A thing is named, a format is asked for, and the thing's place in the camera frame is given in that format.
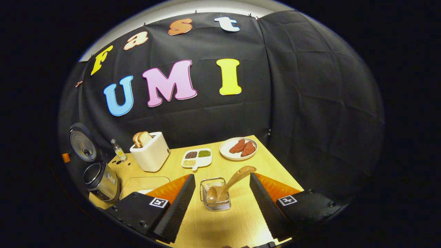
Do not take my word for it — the small clear bottle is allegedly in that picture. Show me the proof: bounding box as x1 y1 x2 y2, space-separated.
110 138 127 162

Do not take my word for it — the dark lidded rice cooker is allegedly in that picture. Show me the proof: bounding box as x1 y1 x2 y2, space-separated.
68 122 121 204

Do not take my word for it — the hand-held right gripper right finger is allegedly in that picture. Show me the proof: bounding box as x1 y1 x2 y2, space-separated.
249 172 345 241

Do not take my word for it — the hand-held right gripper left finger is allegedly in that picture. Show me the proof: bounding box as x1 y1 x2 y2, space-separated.
105 173 196 244

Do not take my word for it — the white divided dish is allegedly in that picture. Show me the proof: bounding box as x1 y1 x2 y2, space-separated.
181 148 213 172

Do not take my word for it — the white round plate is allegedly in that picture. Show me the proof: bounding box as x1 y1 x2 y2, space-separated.
219 137 258 161

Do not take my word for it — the white toaster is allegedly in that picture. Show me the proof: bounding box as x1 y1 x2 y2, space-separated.
130 132 171 173

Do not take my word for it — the wooden spoon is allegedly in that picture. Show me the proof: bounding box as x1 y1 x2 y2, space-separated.
206 166 257 204

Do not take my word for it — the black backdrop cloth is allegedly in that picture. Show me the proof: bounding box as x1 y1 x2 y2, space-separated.
57 10 386 207

